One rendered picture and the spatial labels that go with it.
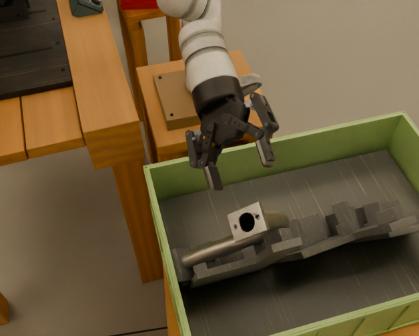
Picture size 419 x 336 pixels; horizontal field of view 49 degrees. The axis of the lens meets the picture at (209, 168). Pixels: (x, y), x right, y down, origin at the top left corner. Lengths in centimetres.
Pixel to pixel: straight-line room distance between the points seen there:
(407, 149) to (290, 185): 28
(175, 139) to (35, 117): 36
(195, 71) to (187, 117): 49
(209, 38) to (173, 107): 51
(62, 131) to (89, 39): 35
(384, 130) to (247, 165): 34
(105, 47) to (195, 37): 70
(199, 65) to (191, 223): 44
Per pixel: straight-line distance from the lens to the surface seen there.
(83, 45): 141
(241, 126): 64
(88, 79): 129
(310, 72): 274
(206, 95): 67
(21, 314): 197
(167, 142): 116
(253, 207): 62
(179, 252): 86
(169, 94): 123
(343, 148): 115
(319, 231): 95
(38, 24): 154
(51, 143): 118
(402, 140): 117
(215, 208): 104
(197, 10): 77
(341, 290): 98
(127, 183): 134
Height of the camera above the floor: 172
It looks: 52 degrees down
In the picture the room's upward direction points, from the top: straight up
